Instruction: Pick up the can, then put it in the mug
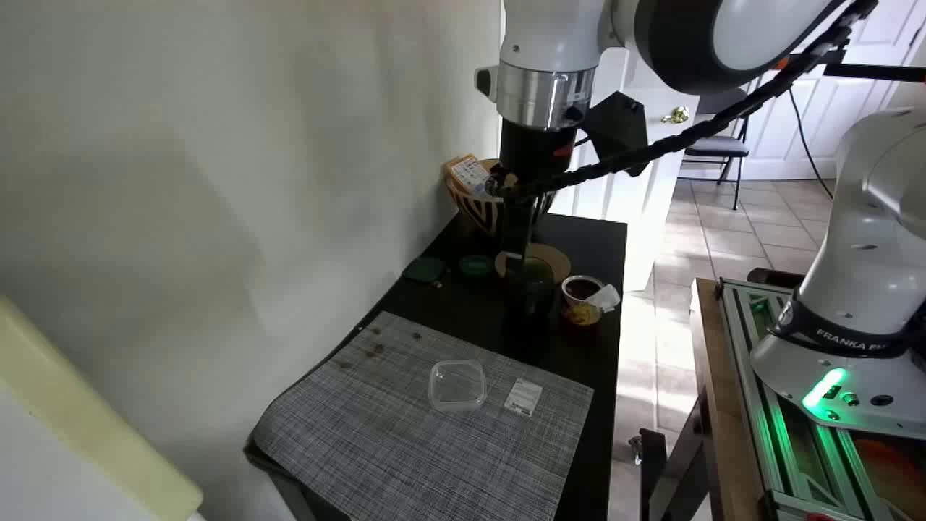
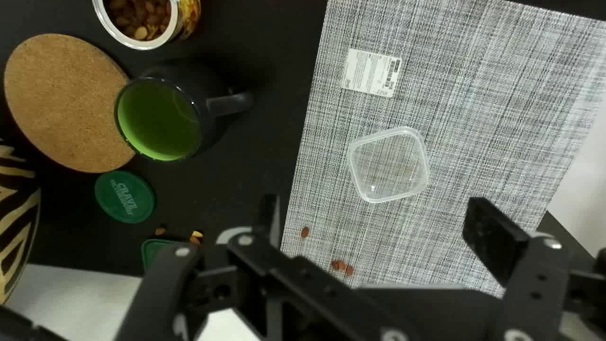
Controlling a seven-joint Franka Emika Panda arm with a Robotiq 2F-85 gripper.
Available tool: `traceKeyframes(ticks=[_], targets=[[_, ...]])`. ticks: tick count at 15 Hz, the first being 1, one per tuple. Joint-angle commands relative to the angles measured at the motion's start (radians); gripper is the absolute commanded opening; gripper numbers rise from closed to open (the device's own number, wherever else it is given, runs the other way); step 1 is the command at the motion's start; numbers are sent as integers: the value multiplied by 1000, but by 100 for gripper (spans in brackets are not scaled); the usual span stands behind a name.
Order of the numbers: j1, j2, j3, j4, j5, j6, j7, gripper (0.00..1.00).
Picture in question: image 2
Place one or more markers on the clear plastic container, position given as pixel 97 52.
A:
pixel 388 165

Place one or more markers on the round green lid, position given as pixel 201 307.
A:
pixel 123 196

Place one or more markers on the small green square lid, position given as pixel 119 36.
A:
pixel 152 249

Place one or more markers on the round cork coaster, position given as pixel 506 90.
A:
pixel 61 93

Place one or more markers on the open tin of nuts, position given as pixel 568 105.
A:
pixel 146 25

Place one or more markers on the zebra pattern woven basket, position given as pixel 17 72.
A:
pixel 19 216

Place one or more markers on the grey woven placemat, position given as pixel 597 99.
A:
pixel 502 95

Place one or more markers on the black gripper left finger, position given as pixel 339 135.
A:
pixel 261 281

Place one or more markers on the black mug green inside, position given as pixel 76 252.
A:
pixel 172 112

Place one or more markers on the white label sticker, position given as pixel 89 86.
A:
pixel 371 72

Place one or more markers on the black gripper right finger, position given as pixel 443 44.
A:
pixel 528 266

